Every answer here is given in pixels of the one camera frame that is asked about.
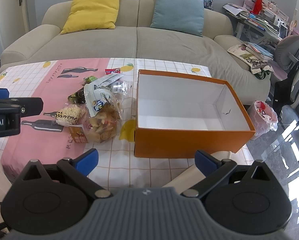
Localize mixed chips clear bag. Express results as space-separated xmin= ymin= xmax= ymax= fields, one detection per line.
xmin=84 ymin=103 xmax=121 ymax=144

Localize rice cracker checkered pack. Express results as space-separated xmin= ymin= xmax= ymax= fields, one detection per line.
xmin=55 ymin=104 xmax=85 ymax=127

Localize dark plum candy bag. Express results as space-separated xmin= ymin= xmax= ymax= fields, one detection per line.
xmin=68 ymin=88 xmax=85 ymax=105

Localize white blue snack bag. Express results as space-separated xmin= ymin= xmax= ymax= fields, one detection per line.
xmin=84 ymin=73 xmax=123 ymax=117

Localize green raisin packet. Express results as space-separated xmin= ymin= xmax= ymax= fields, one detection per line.
xmin=83 ymin=76 xmax=97 ymax=85

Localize yogurt hawthorn balls bag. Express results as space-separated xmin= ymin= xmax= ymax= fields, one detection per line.
xmin=110 ymin=80 xmax=132 ymax=96

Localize magazines on sofa arm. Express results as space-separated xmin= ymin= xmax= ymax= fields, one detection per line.
xmin=227 ymin=44 xmax=274 ymax=80

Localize orange small snack box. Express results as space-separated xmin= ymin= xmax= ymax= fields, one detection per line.
xmin=68 ymin=125 xmax=88 ymax=143

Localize orange cardboard box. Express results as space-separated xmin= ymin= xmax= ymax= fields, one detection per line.
xmin=134 ymin=69 xmax=255 ymax=159

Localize red small snack packet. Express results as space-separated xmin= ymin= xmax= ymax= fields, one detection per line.
xmin=105 ymin=68 xmax=121 ymax=75

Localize yellow cushion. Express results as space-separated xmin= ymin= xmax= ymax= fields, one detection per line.
xmin=61 ymin=0 xmax=120 ymax=35

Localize grey office chair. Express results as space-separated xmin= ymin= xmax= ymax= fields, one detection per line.
xmin=270 ymin=35 xmax=299 ymax=85

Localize beige fabric sofa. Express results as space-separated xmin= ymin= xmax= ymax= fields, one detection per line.
xmin=1 ymin=0 xmax=270 ymax=105

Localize cluttered white desk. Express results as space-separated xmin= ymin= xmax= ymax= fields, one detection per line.
xmin=223 ymin=0 xmax=299 ymax=48

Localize teal cushion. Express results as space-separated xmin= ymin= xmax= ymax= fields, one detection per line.
xmin=150 ymin=0 xmax=204 ymax=37

